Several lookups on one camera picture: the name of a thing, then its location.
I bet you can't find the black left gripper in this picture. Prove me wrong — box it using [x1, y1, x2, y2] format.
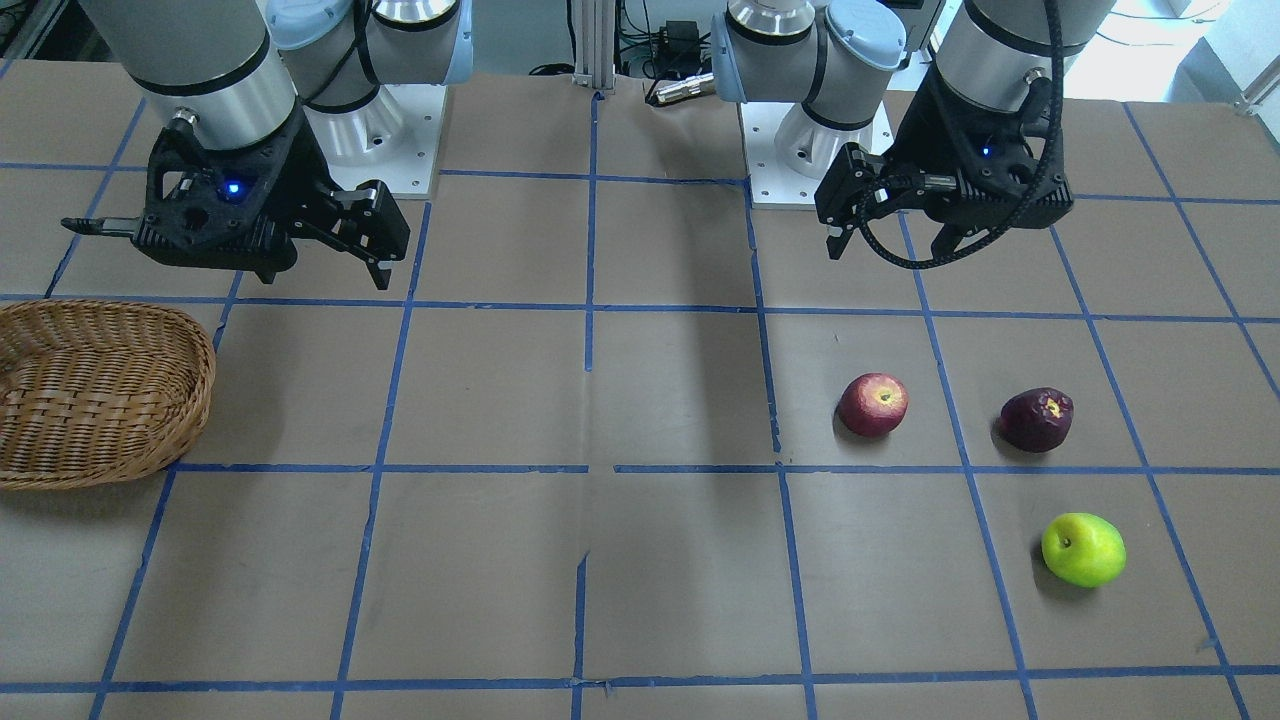
[815, 70, 1074, 261]

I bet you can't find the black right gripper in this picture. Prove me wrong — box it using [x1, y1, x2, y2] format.
[61, 106, 410, 291]

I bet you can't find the red apple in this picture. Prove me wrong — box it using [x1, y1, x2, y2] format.
[836, 372, 910, 439]

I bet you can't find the dark purple apple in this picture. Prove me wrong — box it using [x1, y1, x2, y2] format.
[995, 387, 1075, 454]

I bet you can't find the green apple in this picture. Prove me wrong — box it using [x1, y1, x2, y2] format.
[1039, 512, 1128, 588]

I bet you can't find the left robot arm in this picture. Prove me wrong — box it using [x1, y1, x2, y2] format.
[710, 1, 1114, 270]

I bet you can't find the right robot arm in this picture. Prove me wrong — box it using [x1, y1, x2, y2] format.
[61, 1, 474, 290]

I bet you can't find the wicker basket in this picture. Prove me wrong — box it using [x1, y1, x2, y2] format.
[1, 299, 216, 491]

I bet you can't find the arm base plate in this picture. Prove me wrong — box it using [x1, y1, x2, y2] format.
[306, 85, 451, 200]
[739, 100, 896, 208]

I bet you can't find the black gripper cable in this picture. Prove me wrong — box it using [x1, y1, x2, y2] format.
[855, 0, 1068, 272]

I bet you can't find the aluminium frame post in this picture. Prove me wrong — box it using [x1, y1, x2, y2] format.
[568, 0, 618, 96]

